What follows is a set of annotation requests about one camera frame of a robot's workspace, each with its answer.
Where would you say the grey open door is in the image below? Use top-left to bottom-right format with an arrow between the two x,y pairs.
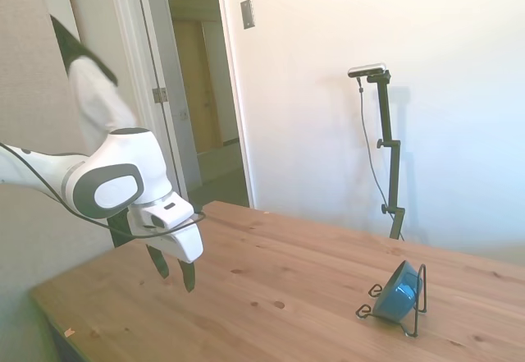
135,0 -> 202,215

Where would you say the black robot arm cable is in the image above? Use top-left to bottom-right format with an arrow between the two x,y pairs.
0,142 -> 208,240

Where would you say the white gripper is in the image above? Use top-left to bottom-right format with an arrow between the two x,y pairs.
126,209 -> 205,293

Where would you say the wooden hallway door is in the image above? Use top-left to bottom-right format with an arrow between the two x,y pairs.
171,19 -> 225,154

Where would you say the black jointed camera stand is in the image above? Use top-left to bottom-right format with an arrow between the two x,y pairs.
366,71 -> 406,240

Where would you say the silver black stereo camera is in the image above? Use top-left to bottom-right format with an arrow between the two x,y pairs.
347,62 -> 388,79

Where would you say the blue ceramic bowl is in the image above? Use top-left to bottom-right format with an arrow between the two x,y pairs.
371,259 -> 423,323

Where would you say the grey fabric partition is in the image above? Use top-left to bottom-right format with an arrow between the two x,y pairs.
0,0 -> 120,362

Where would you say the white door frame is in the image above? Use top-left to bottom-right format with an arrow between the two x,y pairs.
104,0 -> 258,211

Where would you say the black wire bowl stand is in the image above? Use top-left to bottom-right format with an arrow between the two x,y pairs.
354,262 -> 427,337

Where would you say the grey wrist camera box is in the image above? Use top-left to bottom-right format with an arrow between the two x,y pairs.
107,212 -> 132,249

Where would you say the grey wall switch plate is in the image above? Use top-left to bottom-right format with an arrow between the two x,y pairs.
240,0 -> 255,30

